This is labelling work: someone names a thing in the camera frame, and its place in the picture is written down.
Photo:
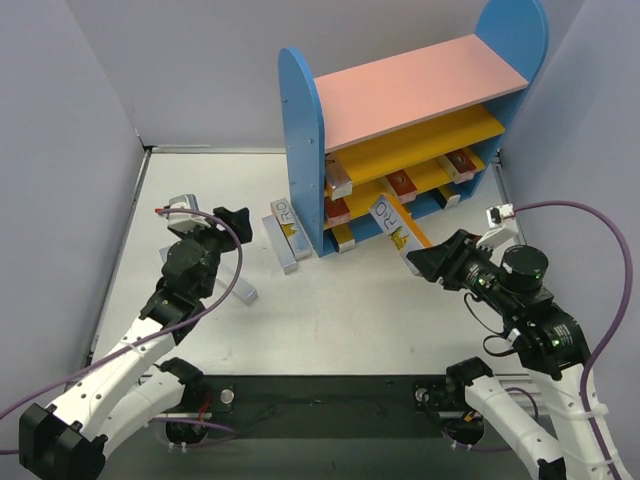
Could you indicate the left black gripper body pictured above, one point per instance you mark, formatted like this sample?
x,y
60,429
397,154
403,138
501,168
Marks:
x,y
220,232

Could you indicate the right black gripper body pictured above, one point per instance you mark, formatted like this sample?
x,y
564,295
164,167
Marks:
x,y
454,259

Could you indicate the silver RO box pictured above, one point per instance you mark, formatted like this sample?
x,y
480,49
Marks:
x,y
291,228
338,183

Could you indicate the silver RO box table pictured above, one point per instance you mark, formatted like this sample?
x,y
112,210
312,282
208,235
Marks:
x,y
446,197

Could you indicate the orange white RO toothpaste box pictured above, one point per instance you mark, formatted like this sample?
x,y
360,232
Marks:
x,y
398,225

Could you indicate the red 3D toothpaste box top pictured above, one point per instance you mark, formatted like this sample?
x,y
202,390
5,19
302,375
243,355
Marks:
x,y
336,212

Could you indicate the red 3d toothpaste box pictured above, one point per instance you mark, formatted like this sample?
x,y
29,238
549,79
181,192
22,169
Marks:
x,y
336,212
400,185
459,166

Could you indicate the black toothpaste box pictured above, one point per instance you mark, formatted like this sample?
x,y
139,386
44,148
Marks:
x,y
343,237

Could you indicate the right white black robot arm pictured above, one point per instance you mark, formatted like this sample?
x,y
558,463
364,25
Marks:
x,y
551,348

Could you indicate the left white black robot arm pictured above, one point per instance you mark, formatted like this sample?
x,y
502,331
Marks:
x,y
73,436

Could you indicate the blue shelf with coloured boards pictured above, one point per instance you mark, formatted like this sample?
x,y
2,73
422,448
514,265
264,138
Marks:
x,y
403,113

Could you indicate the silver box under left gripper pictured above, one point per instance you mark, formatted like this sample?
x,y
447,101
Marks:
x,y
164,254

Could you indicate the plain silver box horizontal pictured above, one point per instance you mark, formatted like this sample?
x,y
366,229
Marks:
x,y
242,290

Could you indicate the plain silver box diagonal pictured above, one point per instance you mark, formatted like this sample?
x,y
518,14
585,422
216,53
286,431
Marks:
x,y
280,245

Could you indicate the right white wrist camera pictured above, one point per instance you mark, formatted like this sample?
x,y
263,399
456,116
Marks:
x,y
501,227

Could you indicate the aluminium frame rail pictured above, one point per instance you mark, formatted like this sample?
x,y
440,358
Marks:
x,y
110,400

